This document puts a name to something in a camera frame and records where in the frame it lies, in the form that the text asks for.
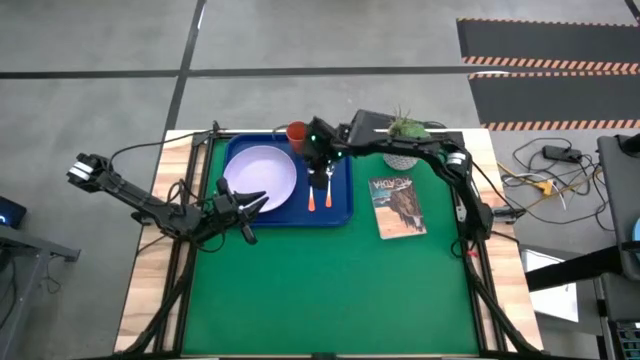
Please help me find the metal fork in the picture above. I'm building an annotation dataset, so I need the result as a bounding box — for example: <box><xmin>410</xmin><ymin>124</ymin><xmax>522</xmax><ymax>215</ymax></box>
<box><xmin>324</xmin><ymin>166</ymin><xmax>336</xmax><ymax>209</ymax></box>

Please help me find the black device with blue light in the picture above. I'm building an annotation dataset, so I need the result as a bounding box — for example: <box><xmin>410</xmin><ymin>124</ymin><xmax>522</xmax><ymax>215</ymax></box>
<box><xmin>0</xmin><ymin>194</ymin><xmax>29</xmax><ymax>231</ymax></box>

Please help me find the green table mat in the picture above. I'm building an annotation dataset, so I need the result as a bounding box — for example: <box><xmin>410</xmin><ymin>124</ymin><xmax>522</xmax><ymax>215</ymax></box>
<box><xmin>181</xmin><ymin>136</ymin><xmax>482</xmax><ymax>358</ymax></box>

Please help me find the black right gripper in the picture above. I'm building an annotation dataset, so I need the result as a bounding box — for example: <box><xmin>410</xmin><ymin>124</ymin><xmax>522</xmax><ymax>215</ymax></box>
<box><xmin>302</xmin><ymin>116</ymin><xmax>347</xmax><ymax>191</ymax></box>

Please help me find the black flat panel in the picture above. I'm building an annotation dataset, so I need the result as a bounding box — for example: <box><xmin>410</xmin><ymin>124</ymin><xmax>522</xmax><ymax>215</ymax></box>
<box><xmin>347</xmin><ymin>108</ymin><xmax>402</xmax><ymax>147</ymax></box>

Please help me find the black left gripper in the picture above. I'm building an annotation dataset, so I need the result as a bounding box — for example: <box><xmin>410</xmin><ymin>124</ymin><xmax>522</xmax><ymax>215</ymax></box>
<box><xmin>209</xmin><ymin>177</ymin><xmax>272</xmax><ymax>229</ymax></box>

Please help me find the black keypad device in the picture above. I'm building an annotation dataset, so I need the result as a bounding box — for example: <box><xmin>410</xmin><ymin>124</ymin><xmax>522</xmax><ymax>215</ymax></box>
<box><xmin>613</xmin><ymin>319</ymin><xmax>640</xmax><ymax>360</ymax></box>

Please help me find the orange plastic cup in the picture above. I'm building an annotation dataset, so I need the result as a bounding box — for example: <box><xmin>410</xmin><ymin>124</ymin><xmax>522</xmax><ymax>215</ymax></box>
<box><xmin>286</xmin><ymin>120</ymin><xmax>308</xmax><ymax>154</ymax></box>

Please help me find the green potted plant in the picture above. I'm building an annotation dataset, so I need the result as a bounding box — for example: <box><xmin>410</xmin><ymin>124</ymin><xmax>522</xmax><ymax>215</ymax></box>
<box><xmin>386</xmin><ymin>105</ymin><xmax>433</xmax><ymax>141</ymax></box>

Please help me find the blue plastic tray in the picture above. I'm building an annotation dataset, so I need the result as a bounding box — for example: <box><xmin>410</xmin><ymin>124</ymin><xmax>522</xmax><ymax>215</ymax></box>
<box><xmin>222</xmin><ymin>132</ymin><xmax>355</xmax><ymax>229</ymax></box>

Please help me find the black aluminium table frame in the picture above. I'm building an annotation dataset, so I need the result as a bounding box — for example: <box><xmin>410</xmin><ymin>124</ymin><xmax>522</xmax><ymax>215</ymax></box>
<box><xmin>118</xmin><ymin>119</ymin><xmax>552</xmax><ymax>360</ymax></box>

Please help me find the white paper sheet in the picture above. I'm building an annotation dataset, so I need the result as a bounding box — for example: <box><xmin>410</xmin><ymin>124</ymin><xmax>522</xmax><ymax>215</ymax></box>
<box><xmin>519</xmin><ymin>247</ymin><xmax>581</xmax><ymax>325</ymax></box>

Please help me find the black power adapter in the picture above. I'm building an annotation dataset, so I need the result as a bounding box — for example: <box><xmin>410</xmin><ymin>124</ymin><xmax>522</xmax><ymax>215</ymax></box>
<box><xmin>541</xmin><ymin>144</ymin><xmax>584</xmax><ymax>163</ymax></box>

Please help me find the black floor cable tangle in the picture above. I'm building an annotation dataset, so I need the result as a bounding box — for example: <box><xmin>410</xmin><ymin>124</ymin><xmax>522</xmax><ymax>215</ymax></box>
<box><xmin>496</xmin><ymin>136</ymin><xmax>617</xmax><ymax>234</ymax></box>

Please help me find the metal spoon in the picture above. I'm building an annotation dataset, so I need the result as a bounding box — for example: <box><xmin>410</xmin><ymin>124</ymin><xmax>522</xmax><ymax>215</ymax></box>
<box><xmin>306</xmin><ymin>168</ymin><xmax>317</xmax><ymax>213</ymax></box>

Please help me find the long black cable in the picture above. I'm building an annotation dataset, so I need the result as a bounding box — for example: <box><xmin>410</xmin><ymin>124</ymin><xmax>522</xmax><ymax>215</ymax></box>
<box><xmin>106</xmin><ymin>130</ymin><xmax>224</xmax><ymax>169</ymax></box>

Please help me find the black floor mat, orange-striped edge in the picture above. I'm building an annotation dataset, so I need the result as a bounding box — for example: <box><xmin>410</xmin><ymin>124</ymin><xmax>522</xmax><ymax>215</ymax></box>
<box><xmin>455</xmin><ymin>17</ymin><xmax>640</xmax><ymax>72</ymax></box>
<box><xmin>466</xmin><ymin>70</ymin><xmax>640</xmax><ymax>133</ymax></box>

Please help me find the black strap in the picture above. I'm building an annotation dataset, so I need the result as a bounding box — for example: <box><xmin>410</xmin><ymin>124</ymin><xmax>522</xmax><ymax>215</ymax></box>
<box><xmin>524</xmin><ymin>244</ymin><xmax>627</xmax><ymax>293</ymax></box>

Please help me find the white triangle-patterned planter pot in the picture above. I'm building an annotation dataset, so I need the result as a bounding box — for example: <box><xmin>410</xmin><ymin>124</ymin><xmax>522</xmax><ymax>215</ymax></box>
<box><xmin>381</xmin><ymin>151</ymin><xmax>421</xmax><ymax>172</ymax></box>

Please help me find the lavender round plate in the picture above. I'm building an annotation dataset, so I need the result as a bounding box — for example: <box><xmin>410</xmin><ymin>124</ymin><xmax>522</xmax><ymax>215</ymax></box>
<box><xmin>222</xmin><ymin>144</ymin><xmax>299</xmax><ymax>214</ymax></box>

